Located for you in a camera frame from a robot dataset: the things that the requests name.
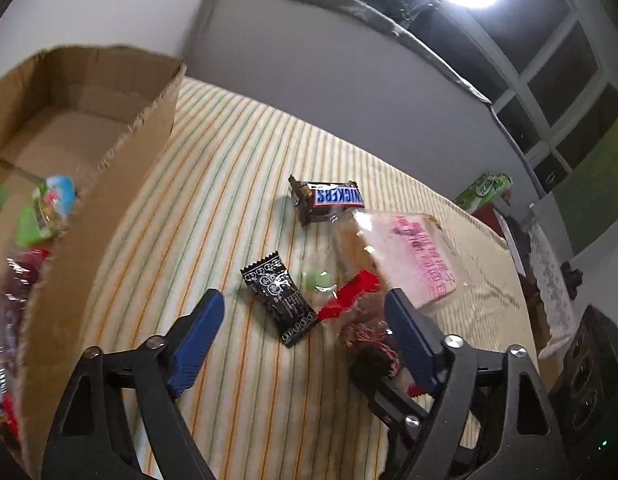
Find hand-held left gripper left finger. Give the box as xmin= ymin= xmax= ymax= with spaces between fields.
xmin=41 ymin=288 xmax=226 ymax=480

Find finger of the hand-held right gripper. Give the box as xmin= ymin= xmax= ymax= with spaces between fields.
xmin=359 ymin=375 xmax=432 ymax=436

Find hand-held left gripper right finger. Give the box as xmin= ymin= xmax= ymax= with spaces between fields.
xmin=384 ymin=288 xmax=572 ymax=480

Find clear cake packet red tie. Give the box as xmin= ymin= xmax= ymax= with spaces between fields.
xmin=299 ymin=255 xmax=430 ymax=398

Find pink print bread packet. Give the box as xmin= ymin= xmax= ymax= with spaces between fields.
xmin=331 ymin=210 xmax=470 ymax=318

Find small black candy packet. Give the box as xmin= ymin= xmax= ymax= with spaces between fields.
xmin=240 ymin=252 xmax=320 ymax=348

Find cardboard box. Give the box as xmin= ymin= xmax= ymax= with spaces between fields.
xmin=0 ymin=45 xmax=186 ymax=480

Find red snack packets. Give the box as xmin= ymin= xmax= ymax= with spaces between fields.
xmin=0 ymin=247 xmax=52 ymax=376

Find light green snack packet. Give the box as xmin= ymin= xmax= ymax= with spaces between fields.
xmin=16 ymin=175 xmax=80 ymax=248

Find white lace cloth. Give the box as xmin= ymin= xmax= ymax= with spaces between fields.
xmin=526 ymin=217 xmax=577 ymax=346

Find striped tablecloth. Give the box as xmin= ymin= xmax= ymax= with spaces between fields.
xmin=79 ymin=76 xmax=537 ymax=480

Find green paper bag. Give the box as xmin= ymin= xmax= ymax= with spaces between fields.
xmin=453 ymin=172 xmax=514 ymax=213

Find window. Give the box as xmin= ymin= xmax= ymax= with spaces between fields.
xmin=404 ymin=0 xmax=618 ymax=196

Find black tripod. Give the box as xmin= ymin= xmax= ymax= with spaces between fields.
xmin=396 ymin=0 xmax=442 ymax=21

